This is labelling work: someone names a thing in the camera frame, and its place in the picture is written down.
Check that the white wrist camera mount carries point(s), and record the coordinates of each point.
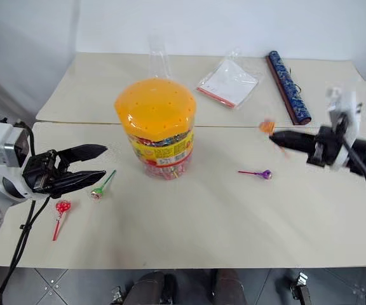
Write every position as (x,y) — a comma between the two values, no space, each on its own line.
(2,149)
(349,111)

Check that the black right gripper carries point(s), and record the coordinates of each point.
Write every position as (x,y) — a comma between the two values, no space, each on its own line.
(327,146)

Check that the orange lollipop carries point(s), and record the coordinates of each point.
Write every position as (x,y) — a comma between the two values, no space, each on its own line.
(266,127)

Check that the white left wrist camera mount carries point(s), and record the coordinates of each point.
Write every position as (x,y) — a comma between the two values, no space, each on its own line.
(2,149)

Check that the green lollipop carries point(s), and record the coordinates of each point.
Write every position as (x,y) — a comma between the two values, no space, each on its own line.
(97,193)

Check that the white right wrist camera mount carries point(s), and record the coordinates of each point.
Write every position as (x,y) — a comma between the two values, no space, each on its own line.
(349,111)

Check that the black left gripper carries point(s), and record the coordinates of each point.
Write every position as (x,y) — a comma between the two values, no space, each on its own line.
(40,171)

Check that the dark blue rolled tube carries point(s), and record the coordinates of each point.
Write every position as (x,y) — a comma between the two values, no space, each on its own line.
(289,85)

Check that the purple lollipop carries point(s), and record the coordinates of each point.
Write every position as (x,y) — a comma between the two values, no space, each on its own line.
(265,174)

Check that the black silver metal bracket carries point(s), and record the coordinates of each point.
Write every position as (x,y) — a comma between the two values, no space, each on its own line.
(302,287)
(117,295)

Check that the orange perforated jar lid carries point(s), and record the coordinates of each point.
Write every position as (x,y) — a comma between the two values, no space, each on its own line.
(154,106)

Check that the red lollipop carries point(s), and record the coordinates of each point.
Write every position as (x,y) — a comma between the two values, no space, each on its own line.
(63,207)

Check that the dark rounded shape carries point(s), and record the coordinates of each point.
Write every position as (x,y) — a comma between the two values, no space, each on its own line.
(149,289)
(230,287)

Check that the zip bag with white paper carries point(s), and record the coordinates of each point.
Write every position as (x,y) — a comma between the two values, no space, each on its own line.
(229,81)

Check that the clear plastic lollipop jar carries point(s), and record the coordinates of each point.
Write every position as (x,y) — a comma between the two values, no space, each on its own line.
(167,155)

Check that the clear empty plastic bag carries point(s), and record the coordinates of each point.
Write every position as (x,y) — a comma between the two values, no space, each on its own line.
(159,62)

